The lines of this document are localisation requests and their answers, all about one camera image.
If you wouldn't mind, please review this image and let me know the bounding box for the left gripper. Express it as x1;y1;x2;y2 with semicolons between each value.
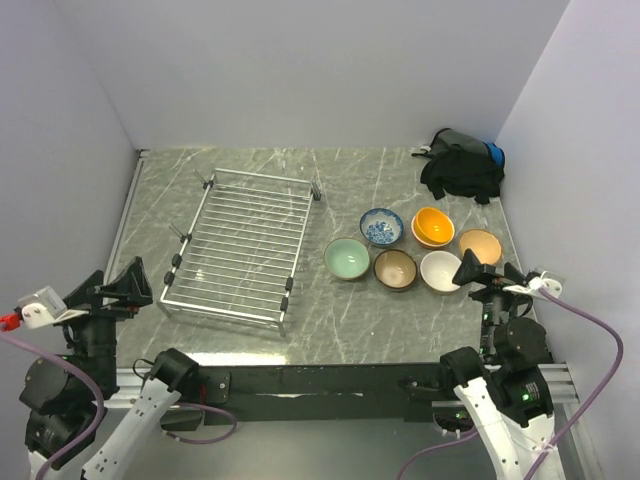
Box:
53;254;151;392

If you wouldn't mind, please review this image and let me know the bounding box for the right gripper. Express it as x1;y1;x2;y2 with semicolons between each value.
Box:
450;246;536;357

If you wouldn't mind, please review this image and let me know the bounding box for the tan bowl with floral band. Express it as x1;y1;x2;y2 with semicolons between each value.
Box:
459;229;503;265

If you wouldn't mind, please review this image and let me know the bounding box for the beige bowl with brown marks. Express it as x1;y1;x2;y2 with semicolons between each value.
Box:
419;251;461;294

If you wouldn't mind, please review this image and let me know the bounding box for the yellow bowl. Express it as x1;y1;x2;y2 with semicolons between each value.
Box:
412;207;455;247

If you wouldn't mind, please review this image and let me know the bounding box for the dark brown bowl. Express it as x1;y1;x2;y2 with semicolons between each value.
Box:
373;249;418;291

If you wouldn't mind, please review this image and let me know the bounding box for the white and blue floral bowl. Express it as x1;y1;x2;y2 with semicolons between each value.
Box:
359;208;405;247

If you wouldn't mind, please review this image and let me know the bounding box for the pale green celadon bowl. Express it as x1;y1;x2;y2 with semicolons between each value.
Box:
324;238;371;280

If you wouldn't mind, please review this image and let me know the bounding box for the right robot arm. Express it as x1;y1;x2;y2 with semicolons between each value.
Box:
438;250;566;479

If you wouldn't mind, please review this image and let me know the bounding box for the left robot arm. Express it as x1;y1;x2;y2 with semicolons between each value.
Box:
15;256;200;479

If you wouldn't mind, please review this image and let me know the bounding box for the black cloth bundle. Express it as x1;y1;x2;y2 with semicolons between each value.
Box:
411;128;506;205

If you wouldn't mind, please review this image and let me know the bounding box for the black base bar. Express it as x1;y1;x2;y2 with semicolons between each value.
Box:
181;363;466;422

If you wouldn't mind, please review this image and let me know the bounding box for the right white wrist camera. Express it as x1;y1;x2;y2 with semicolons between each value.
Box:
503;270;565;299

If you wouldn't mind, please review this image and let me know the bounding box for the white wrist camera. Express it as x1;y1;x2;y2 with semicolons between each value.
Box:
503;270;565;299
1;286;89;332

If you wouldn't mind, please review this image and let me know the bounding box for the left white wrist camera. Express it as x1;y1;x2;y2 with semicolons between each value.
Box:
1;286;89;332

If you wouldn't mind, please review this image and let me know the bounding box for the metal wire dish rack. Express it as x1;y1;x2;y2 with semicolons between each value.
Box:
158;168;322;333

